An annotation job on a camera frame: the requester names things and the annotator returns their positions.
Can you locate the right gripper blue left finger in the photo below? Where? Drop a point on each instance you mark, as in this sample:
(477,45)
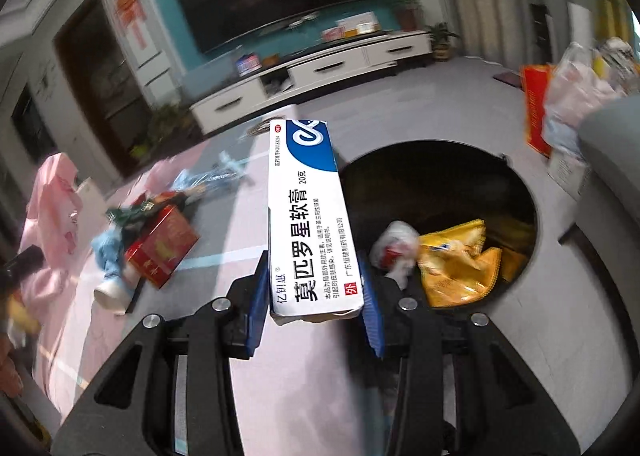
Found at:
(250,299)

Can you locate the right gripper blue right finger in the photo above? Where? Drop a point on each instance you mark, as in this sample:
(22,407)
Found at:
(380,296)

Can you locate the white blue ointment box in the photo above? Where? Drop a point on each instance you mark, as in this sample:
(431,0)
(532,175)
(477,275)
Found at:
(314,271)

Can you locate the light blue quilted cloth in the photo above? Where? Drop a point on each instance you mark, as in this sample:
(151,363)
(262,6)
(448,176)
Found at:
(108,250)

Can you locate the dark green snack bag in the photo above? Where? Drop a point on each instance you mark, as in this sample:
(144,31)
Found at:
(132,220)

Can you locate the black round trash bin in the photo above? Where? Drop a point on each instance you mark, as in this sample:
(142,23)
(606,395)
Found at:
(435,185)

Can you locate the person left hand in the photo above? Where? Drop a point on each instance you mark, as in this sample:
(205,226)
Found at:
(11,383)

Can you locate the white crumpled wrapper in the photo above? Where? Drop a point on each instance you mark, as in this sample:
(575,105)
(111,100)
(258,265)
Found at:
(396,251)

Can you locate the yellow snack bag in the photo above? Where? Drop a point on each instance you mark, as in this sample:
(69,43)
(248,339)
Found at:
(455,268)

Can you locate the red cardboard box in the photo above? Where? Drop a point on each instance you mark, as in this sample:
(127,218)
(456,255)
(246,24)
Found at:
(156,253)

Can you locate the pink grey floor mat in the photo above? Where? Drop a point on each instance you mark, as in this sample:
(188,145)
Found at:
(297,396)

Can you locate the white paper cup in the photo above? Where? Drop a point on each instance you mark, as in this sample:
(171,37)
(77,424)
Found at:
(115,293)

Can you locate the blue silver foil wrapper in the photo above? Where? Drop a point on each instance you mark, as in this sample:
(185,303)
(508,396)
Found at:
(221,177)

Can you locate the round brown floor drain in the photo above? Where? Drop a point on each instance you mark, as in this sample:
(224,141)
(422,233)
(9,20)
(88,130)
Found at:
(261,127)

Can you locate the green plants left of cabinet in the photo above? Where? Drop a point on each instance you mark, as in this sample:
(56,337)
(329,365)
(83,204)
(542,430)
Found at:
(165,122)

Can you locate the blue red box on cabinet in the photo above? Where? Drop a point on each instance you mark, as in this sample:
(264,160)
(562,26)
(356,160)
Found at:
(248,64)

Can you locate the white tv cabinet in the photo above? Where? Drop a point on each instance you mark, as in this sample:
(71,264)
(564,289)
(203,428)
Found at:
(304,75)

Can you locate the potted plant by cabinet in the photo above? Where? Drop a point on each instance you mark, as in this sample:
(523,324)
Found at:
(440,36)

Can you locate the red gift bag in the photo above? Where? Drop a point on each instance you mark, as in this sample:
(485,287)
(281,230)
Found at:
(535,79)

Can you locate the white boxes on cabinet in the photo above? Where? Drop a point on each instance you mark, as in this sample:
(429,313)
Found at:
(352,26)

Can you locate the potted plant on cabinet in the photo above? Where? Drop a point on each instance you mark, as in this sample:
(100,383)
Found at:
(407,13)

